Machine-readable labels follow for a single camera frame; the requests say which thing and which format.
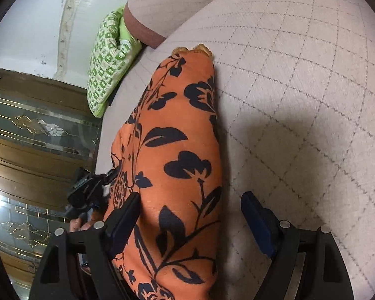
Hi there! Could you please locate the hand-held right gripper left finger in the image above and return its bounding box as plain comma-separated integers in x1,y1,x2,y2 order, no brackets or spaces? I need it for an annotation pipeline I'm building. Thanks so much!
31,192,141,300

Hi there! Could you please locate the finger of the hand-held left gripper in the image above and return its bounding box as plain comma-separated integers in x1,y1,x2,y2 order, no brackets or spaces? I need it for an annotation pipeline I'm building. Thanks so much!
104,168,121,186

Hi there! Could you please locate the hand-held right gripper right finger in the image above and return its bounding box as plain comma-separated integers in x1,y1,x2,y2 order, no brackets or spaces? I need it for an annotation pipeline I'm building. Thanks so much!
240,191,355,300

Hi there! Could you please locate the orange floral garment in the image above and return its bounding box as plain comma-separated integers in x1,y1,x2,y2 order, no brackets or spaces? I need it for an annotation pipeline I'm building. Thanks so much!
110,44,223,300

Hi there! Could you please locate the person's left hand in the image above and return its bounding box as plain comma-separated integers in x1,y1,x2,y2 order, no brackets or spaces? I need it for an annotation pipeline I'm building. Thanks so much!
69,211,105,233

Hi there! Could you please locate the wooden glass-panel cabinet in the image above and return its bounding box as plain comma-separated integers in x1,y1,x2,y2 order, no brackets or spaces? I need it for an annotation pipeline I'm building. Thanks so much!
0,65,102,291

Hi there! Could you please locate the green white patterned folded cloth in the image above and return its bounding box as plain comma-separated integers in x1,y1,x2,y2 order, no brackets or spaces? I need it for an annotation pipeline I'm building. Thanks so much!
87,9,143,118

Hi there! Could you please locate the quilted beige bed cover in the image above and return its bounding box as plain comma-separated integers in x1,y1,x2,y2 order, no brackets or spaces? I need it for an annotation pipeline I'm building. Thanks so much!
94,0,375,300

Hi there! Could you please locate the pink blanket with brown band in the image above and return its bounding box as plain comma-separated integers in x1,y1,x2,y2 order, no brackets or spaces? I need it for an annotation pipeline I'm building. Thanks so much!
123,0,254,50

